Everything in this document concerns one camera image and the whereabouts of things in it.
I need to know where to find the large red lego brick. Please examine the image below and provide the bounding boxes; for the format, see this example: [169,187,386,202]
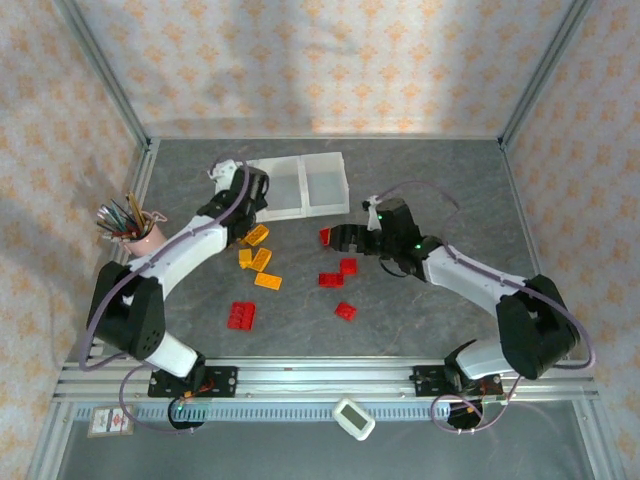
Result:
[226,301,258,331]

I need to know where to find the pink pencil cup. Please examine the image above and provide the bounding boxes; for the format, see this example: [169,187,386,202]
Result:
[122,209,171,259]

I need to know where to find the yellow pencil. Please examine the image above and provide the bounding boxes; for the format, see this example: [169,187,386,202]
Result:
[126,193,147,226]

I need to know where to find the dark grey pencil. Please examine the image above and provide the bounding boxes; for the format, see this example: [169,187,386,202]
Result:
[110,198,141,227]

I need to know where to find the green pencil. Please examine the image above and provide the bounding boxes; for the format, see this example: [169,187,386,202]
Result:
[99,202,139,229]

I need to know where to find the blue pencil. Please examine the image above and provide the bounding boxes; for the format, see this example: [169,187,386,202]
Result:
[97,212,136,232]

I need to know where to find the white digital timer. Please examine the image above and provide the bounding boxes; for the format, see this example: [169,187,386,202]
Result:
[333,397,376,442]

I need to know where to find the red white label card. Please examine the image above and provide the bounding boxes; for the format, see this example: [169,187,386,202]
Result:
[87,404,137,439]

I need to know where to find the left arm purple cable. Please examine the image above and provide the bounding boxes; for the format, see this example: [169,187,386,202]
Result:
[79,157,251,436]

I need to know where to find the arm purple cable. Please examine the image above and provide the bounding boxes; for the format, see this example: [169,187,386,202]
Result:
[79,157,251,436]
[367,180,597,435]

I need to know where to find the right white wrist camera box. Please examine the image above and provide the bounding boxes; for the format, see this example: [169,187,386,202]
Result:
[362,196,385,232]

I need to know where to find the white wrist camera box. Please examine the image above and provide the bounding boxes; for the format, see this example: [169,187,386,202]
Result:
[362,196,385,232]
[207,158,237,192]

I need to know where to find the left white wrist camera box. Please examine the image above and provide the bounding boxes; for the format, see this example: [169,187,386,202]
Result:
[207,158,237,192]

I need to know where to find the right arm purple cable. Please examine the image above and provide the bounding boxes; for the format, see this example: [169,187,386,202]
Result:
[367,180,597,435]

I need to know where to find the aluminium rear rail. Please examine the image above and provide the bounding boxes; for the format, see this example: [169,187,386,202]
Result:
[147,133,506,143]

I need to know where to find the aluminium mounting rail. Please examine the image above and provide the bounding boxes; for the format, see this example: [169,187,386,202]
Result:
[52,357,599,404]

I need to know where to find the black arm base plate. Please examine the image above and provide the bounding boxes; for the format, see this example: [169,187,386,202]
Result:
[413,366,504,399]
[148,366,239,399]

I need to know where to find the grey slotted cable duct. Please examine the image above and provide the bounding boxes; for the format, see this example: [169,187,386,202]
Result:
[74,402,506,424]

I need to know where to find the aluminium frame post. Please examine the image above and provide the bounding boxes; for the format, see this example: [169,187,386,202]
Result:
[498,0,597,150]
[52,0,154,151]

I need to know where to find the aluminium frame leg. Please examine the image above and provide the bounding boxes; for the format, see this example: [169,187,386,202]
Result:
[572,399,616,480]
[27,402,76,480]

